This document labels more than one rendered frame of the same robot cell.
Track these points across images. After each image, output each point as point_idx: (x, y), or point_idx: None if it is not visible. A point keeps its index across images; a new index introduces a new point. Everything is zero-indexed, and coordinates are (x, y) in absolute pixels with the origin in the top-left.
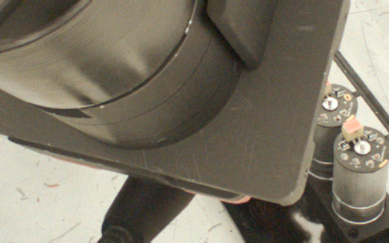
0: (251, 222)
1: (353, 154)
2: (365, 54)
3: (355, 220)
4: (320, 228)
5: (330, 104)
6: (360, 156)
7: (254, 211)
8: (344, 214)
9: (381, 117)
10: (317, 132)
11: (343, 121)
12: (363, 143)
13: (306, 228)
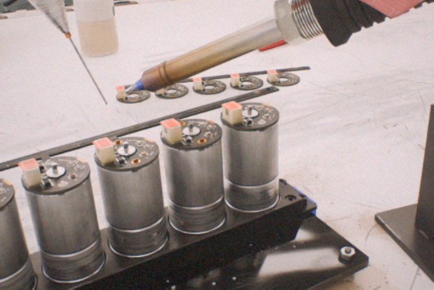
0: (276, 288)
1: (258, 118)
2: (26, 232)
3: (278, 192)
4: (274, 236)
5: (193, 128)
6: (259, 115)
7: (259, 287)
8: (275, 195)
9: (208, 107)
10: (218, 153)
11: (215, 124)
12: (249, 106)
13: (276, 245)
